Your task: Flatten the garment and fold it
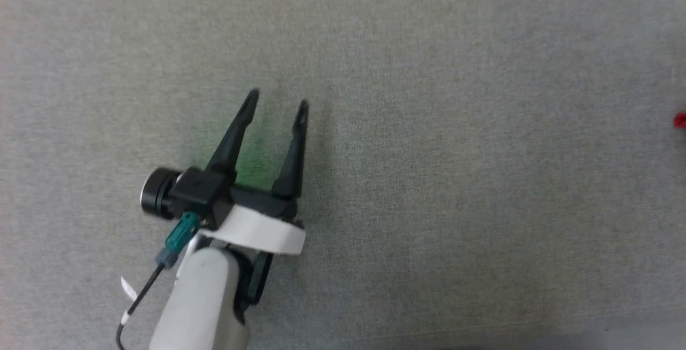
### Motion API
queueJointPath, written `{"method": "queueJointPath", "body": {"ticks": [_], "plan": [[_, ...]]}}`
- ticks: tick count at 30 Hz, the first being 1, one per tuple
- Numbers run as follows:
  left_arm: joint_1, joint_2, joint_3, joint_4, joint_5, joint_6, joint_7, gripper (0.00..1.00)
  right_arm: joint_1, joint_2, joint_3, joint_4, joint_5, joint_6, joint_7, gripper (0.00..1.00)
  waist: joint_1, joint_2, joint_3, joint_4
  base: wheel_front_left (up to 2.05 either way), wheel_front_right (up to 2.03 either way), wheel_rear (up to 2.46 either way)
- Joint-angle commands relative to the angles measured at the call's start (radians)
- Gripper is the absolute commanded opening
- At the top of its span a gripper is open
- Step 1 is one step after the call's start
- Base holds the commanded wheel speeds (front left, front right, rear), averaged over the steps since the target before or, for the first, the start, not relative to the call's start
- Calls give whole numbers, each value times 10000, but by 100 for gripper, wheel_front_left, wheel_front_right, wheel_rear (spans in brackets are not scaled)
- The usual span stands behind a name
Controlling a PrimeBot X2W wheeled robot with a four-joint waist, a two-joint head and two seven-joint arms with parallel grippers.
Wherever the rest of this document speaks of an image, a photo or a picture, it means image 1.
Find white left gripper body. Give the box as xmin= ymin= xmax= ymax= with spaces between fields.
xmin=201 ymin=187 xmax=307 ymax=256

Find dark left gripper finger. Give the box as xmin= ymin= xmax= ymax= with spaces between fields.
xmin=271 ymin=99 xmax=310 ymax=199
xmin=206 ymin=88 xmax=261 ymax=180

